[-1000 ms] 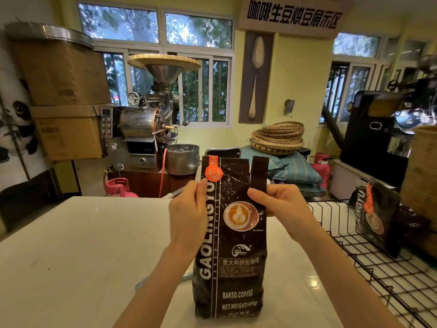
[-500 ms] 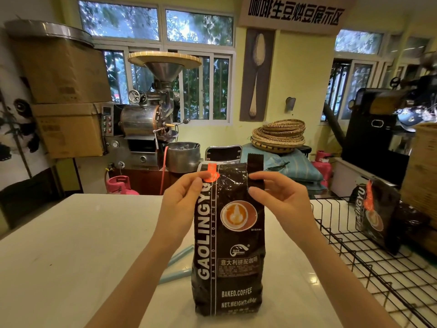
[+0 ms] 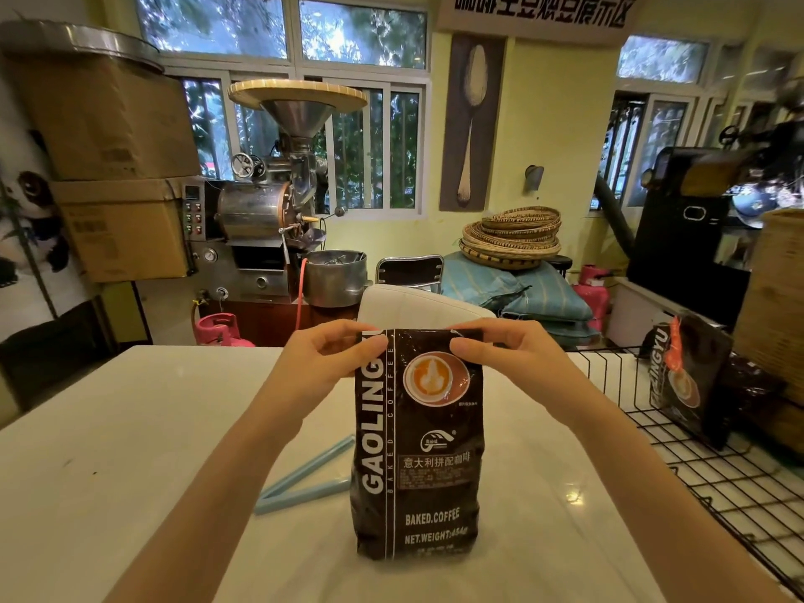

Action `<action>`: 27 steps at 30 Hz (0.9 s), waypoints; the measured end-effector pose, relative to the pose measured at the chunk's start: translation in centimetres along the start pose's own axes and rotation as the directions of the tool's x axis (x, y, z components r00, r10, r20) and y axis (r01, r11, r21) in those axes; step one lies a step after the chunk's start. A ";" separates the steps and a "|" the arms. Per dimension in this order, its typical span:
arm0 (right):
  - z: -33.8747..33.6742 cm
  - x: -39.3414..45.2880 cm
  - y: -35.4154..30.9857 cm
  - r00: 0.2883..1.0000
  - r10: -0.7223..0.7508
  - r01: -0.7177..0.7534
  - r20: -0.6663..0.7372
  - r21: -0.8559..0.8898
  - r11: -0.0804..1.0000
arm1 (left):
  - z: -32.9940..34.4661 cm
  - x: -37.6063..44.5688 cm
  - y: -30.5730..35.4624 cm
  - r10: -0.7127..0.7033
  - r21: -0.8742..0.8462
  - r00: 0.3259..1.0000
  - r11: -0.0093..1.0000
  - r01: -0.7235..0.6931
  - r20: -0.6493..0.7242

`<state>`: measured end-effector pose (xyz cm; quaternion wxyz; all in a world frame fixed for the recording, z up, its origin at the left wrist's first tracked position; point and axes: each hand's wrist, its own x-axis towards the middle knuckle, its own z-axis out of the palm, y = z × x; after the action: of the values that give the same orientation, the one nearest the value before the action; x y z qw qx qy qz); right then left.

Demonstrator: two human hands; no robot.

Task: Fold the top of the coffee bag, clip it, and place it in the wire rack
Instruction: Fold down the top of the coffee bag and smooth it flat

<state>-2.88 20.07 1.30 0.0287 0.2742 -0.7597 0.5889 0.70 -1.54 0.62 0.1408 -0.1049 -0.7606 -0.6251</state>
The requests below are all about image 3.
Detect person's right hand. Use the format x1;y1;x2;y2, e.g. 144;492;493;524
448;318;605;432

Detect person's left hand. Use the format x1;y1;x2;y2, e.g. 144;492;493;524
270;319;389;429

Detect black coffee bag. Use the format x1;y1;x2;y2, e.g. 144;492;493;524
649;313;735;452
350;328;486;562

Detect person's left forearm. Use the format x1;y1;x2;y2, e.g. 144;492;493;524
103;395;297;603

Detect person's right forearm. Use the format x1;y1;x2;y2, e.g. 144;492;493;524
564;398;794;603

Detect white chair back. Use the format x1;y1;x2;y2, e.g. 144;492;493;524
357;283;497;333

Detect pile of blue sacks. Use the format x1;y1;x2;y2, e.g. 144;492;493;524
439;251;595;347

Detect steel cooling drum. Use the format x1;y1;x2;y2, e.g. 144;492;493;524
304;249;369;309

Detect black folding chair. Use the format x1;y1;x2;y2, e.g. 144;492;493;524
375;254;445;295

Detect stack of woven trays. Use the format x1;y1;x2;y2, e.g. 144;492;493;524
458;206;564;271

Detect light blue sealing clip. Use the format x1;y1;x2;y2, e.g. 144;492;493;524
254;434;356;516

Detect pink gas cylinder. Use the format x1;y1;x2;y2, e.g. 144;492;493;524
192;312;256;348
571;264;612;334

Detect white box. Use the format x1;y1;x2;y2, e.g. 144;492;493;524
606;276;693;350

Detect steel coffee roaster machine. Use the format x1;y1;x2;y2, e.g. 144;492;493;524
181;79;369;306

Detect black coffee roaster machine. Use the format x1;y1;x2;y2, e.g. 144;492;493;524
626;119;804;328

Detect small cardboard box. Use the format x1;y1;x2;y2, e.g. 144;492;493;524
49;178;191;283

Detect dark crumpled bag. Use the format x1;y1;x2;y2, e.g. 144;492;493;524
721;363;788;435

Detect large barred window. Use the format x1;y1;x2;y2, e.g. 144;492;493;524
134;0;432;222

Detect tall wicker basket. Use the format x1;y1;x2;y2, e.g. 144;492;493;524
731;209;804;407

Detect large cardboard box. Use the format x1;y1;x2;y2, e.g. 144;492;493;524
5;53;202;182

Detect orange hose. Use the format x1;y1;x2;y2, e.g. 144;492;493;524
294;257;310;331

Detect grey exhaust duct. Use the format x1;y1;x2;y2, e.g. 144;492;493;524
593;175;637;259

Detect spoon wall poster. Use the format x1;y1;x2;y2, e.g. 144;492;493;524
438;33;507;213

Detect black wire basket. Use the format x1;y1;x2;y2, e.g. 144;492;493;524
567;347;804;598

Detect window with white frame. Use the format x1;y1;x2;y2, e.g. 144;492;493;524
589;33;804;211

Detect white wall banner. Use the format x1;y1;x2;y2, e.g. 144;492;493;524
436;0;649;47

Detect panda wall picture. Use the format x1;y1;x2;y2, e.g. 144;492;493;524
0;128;95;346

